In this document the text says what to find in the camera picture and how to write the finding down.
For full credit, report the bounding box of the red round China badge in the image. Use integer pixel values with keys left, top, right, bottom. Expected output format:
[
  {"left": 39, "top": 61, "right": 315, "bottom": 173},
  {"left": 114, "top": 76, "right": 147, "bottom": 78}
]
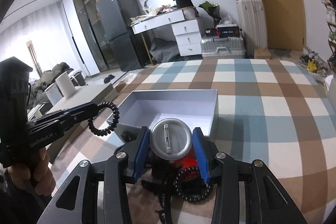
[{"left": 149, "top": 118, "right": 198, "bottom": 181}]

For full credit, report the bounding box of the black spiral hair tie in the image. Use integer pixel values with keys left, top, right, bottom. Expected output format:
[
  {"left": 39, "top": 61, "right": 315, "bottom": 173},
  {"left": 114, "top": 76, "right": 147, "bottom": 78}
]
[
  {"left": 87, "top": 101, "right": 120, "bottom": 138},
  {"left": 174, "top": 166, "right": 213, "bottom": 204}
]

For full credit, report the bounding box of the white desk with drawers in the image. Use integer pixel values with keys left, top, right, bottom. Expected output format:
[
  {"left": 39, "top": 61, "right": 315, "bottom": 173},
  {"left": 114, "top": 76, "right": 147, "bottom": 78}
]
[{"left": 131, "top": 8, "right": 203, "bottom": 57}]

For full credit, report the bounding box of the small cardboard box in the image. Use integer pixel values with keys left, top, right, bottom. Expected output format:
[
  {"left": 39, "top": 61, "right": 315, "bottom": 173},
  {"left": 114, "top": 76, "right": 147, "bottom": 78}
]
[{"left": 254, "top": 48, "right": 272, "bottom": 60}]

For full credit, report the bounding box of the glass door cabinet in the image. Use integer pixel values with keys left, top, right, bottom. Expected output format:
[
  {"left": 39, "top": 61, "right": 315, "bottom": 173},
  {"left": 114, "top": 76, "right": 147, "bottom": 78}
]
[{"left": 73, "top": 0, "right": 108, "bottom": 72}]

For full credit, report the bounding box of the wooden shoe rack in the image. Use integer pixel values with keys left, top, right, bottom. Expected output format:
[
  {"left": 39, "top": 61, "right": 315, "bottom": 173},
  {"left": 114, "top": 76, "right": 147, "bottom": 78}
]
[{"left": 321, "top": 0, "right": 336, "bottom": 71}]

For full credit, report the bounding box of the black red box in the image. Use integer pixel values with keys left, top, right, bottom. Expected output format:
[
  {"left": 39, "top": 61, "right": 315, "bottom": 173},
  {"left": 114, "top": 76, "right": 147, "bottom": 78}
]
[{"left": 216, "top": 24, "right": 240, "bottom": 38}]

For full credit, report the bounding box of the plaid bed cover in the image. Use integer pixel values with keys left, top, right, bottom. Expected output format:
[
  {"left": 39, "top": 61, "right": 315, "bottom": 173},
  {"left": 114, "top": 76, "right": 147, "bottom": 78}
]
[{"left": 47, "top": 57, "right": 336, "bottom": 224}]

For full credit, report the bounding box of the silver suitcase lying flat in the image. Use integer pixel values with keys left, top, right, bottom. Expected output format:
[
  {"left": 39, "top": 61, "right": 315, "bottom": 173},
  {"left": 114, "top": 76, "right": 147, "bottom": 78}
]
[{"left": 201, "top": 36, "right": 246, "bottom": 59}]

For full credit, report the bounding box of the white paper roll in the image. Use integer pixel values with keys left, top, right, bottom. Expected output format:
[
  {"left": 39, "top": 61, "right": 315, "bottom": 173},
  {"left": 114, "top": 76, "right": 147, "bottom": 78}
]
[{"left": 55, "top": 72, "right": 76, "bottom": 99}]

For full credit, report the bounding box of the grey cardboard box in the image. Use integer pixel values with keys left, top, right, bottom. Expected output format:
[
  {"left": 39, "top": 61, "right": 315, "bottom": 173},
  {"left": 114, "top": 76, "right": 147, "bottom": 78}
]
[{"left": 114, "top": 89, "right": 219, "bottom": 141}]

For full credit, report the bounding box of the white upright suitcase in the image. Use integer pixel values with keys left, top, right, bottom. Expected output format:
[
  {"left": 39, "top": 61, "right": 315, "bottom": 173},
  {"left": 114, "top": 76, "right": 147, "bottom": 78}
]
[{"left": 236, "top": 0, "right": 268, "bottom": 56}]

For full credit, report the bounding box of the dark grey refrigerator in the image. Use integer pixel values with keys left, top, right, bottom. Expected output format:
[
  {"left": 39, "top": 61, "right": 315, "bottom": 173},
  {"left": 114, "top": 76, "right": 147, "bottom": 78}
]
[{"left": 96, "top": 0, "right": 149, "bottom": 72}]

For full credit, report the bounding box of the person's left hand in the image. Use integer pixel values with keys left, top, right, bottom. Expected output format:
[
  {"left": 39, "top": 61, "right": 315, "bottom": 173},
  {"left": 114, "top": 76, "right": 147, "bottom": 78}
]
[{"left": 7, "top": 148, "right": 56, "bottom": 196}]

